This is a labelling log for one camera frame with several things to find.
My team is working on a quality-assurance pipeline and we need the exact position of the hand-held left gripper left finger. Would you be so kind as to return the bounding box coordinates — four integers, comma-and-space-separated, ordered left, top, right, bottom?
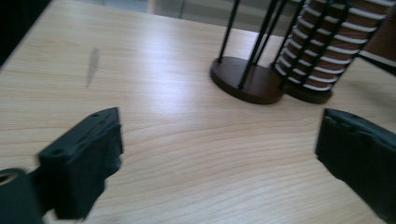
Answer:
36, 106, 124, 220

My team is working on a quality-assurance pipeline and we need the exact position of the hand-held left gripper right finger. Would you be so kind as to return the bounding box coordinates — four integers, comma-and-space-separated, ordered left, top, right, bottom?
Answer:
315, 107, 396, 224

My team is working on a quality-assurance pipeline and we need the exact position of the stack of brown paper cups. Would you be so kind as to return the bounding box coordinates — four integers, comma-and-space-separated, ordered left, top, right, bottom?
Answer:
273, 0, 396, 93

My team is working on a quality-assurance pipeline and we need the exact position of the dark wire cup holder rack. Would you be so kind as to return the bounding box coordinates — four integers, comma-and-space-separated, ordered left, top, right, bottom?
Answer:
209, 0, 389, 105

